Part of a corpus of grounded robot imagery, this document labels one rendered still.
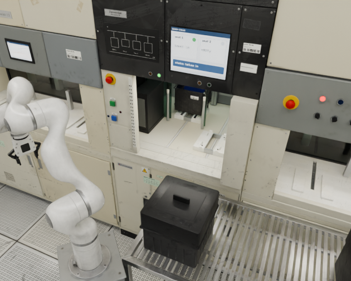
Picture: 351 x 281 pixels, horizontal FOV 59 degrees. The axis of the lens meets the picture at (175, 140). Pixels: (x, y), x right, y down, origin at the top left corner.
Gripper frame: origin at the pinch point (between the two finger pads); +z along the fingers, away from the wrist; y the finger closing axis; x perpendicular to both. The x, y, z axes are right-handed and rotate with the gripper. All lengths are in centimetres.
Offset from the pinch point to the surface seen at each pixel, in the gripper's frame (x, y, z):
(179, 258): -88, 31, 22
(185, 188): -72, 49, 0
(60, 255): -48, -9, 25
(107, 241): -56, 12, 25
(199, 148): -43, 89, 11
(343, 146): -107, 148, 2
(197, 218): -90, 40, 0
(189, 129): -19, 104, 14
